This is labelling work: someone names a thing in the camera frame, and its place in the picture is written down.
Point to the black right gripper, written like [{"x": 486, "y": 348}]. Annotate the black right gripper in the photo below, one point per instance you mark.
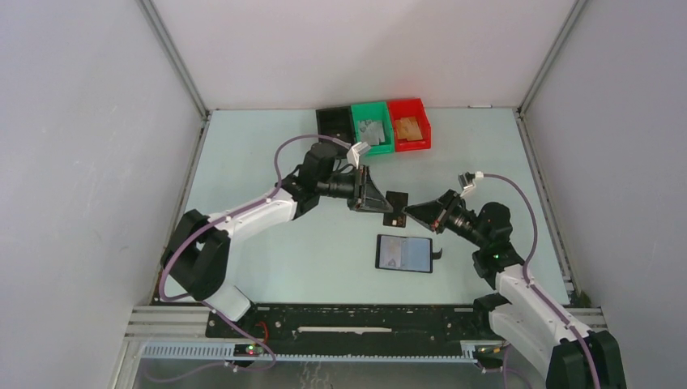
[{"x": 435, "y": 214}]

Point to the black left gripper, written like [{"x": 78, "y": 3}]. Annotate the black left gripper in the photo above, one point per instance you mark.
[{"x": 365, "y": 197}]

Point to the black leather card holder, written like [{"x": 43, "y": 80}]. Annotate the black leather card holder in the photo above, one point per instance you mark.
[{"x": 409, "y": 254}]

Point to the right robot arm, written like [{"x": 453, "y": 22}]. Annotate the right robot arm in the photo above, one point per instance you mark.
[{"x": 566, "y": 351}]

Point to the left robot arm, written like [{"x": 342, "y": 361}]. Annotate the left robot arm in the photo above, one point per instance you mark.
[{"x": 195, "y": 263}]

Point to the card in black bin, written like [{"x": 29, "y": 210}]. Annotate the card in black bin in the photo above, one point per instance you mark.
[{"x": 340, "y": 130}]

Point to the orange cards in red bin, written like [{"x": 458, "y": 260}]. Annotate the orange cards in red bin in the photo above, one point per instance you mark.
[{"x": 408, "y": 129}]

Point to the green storage bin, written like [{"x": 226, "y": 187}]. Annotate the green storage bin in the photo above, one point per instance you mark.
[{"x": 375, "y": 111}]

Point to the black storage bin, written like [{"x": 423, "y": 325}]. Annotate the black storage bin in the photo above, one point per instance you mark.
[{"x": 328, "y": 116}]

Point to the red storage bin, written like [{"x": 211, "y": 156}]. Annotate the red storage bin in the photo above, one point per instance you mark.
[{"x": 405, "y": 108}]

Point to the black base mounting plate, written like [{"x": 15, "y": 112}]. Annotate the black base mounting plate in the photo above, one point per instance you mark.
[{"x": 334, "y": 330}]

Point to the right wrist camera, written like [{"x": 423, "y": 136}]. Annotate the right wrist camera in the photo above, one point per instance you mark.
[{"x": 468, "y": 181}]

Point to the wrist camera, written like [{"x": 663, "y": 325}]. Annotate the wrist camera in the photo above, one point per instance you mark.
[
  {"x": 355, "y": 152},
  {"x": 468, "y": 181}
]

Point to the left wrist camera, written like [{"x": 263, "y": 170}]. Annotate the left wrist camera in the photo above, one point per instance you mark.
[{"x": 355, "y": 152}]

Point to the aluminium frame rail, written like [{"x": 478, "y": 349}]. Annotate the aluminium frame rail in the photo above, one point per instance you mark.
[{"x": 179, "y": 330}]

